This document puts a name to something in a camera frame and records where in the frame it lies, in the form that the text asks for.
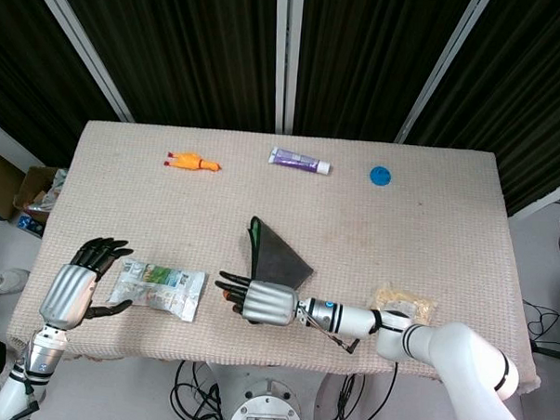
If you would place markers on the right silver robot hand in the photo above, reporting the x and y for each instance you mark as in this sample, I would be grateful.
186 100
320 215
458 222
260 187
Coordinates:
269 305

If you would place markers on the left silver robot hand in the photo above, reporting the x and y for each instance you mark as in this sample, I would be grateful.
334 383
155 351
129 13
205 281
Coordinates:
67 294

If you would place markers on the dark grey cloth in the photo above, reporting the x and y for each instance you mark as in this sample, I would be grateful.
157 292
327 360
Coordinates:
280 261

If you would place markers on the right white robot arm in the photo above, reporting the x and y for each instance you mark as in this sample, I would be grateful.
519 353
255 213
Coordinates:
441 342

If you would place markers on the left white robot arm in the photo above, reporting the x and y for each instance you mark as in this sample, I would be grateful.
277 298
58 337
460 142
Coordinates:
41 353

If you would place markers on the white sneaker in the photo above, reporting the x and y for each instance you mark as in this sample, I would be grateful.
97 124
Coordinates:
7 282

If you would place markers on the small blue box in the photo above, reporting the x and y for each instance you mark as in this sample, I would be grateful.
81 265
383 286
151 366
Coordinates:
30 223

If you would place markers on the white printed snack bag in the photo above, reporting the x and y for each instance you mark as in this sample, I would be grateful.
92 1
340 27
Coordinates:
165 288

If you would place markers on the beige waffle tablecloth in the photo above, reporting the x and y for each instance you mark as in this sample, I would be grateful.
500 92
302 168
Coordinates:
243 194

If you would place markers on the open cardboard box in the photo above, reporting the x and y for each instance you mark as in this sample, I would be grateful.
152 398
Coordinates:
30 185

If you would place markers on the brown cardboard box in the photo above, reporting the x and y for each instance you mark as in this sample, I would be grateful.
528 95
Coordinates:
0 179

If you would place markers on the clear bag of beige food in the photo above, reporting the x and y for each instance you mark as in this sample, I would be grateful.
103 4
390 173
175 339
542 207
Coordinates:
406 299

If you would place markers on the purple toothpaste tube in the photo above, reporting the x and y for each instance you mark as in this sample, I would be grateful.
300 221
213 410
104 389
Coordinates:
296 159

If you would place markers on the orange rubber chicken toy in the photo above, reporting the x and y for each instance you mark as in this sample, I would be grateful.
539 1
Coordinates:
189 161

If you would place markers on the blue round lid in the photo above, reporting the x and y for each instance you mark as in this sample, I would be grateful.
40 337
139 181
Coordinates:
380 175

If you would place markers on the black pleated curtain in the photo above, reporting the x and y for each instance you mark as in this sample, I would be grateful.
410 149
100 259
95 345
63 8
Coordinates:
536 91
370 60
184 52
21 68

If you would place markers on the robot pedestal with metal plate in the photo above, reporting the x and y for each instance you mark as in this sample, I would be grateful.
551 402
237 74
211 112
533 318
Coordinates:
264 411

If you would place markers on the white metal floor rail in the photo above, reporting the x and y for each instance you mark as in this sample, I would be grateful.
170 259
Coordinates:
545 196
9 140

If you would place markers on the white frame post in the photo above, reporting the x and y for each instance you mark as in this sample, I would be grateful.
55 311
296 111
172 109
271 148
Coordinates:
82 48
286 57
444 64

